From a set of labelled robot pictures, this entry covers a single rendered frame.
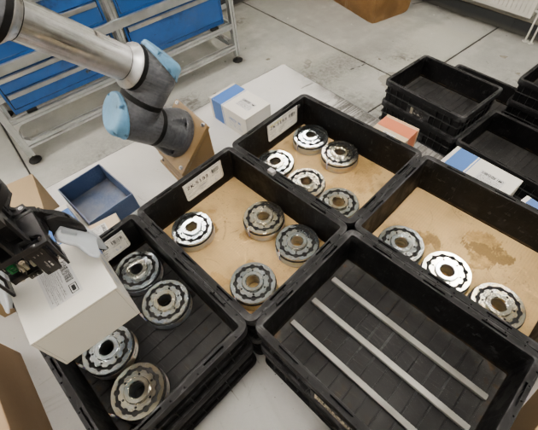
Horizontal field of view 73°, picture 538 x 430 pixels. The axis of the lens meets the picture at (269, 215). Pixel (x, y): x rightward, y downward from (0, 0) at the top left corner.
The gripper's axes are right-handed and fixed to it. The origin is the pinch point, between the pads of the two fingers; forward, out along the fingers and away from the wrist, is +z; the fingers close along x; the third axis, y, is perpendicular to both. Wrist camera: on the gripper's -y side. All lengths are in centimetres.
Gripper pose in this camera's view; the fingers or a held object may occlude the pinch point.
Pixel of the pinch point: (59, 273)
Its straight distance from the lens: 63.8
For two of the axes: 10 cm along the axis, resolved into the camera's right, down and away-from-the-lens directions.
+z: 0.7, 6.0, 8.0
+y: 6.4, 5.9, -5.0
